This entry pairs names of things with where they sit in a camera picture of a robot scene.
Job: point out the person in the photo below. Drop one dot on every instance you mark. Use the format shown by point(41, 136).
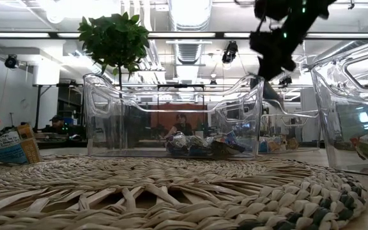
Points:
point(56, 123)
point(182, 127)

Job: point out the round woven placemat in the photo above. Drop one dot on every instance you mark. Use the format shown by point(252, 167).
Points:
point(171, 191)

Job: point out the silver blue granola bar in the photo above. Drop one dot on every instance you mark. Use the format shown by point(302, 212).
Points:
point(263, 147)

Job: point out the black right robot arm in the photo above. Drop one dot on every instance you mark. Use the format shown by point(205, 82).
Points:
point(299, 9)

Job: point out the orange wall panel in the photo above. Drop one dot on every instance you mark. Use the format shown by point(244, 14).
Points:
point(200, 111)

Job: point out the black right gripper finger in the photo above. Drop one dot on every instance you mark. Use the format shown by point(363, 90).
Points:
point(265, 89)

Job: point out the green potted plant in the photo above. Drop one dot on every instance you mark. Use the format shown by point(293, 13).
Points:
point(115, 38)

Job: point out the clear plastic bin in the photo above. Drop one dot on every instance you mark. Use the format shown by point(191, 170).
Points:
point(107, 127)
point(311, 127)
point(331, 111)

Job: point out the black hanging camera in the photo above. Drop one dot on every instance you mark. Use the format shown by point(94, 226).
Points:
point(229, 52)
point(285, 80)

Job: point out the silver ceiling air duct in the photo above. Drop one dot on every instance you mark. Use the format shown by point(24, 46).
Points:
point(188, 19)

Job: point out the black wall camera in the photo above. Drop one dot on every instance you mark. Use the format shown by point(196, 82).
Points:
point(11, 61)

